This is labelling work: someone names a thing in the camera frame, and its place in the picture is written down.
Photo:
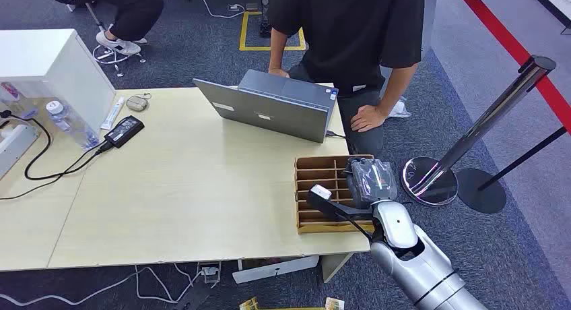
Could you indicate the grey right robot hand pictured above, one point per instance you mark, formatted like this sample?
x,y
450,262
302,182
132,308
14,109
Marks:
x,y
372,183

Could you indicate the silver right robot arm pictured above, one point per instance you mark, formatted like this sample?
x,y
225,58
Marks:
x,y
424,268

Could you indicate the person's left hand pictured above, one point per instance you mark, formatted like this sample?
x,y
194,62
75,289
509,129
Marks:
x,y
366,118

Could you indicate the person's hand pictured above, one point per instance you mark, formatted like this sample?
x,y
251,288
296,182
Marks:
x,y
278,72
366,118

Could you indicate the person's right hand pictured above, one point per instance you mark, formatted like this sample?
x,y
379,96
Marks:
x,y
278,72

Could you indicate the seated person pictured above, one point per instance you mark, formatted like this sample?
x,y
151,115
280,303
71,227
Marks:
x,y
129,13

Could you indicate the brown cardboard divider box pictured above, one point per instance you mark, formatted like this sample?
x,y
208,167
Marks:
x,y
319,176

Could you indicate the beige table leg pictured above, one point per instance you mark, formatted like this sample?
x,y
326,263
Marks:
x,y
334,265

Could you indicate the grey open laptop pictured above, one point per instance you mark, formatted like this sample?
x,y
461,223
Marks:
x,y
272,109

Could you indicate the yellow printed packet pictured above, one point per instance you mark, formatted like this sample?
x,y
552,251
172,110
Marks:
x,y
334,304
249,304

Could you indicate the white board panel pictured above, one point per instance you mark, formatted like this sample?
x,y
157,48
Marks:
x,y
274,269

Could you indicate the red barrier belt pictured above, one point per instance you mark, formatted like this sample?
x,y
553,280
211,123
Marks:
x,y
508,42

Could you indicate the grey earbud case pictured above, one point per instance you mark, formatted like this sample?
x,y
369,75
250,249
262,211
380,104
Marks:
x,y
137,103

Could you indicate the black power adapter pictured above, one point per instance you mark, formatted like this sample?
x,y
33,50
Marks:
x,y
124,131

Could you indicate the white tube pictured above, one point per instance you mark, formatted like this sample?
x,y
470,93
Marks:
x,y
113,113

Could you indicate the white metal stool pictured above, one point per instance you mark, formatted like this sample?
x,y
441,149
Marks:
x,y
111,55

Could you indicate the clear plastic water bottle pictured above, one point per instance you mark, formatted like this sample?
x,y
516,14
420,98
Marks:
x,y
71,125

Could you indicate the white cabinet box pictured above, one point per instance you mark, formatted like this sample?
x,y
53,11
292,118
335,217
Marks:
x,y
49,67

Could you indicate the white device housing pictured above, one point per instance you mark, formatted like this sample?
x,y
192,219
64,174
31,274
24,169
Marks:
x,y
13,147

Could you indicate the clear bottle with pink label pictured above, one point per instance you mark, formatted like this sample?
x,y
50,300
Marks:
x,y
13,98

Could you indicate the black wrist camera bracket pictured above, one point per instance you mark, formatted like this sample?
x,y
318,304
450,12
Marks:
x,y
332,208

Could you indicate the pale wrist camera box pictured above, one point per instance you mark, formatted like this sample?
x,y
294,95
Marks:
x,y
320,192

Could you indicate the black stanchion post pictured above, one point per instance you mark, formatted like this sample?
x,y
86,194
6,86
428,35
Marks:
x,y
484,189

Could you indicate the chrome stanchion post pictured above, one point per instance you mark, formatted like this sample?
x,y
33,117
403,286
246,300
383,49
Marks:
x,y
479,125

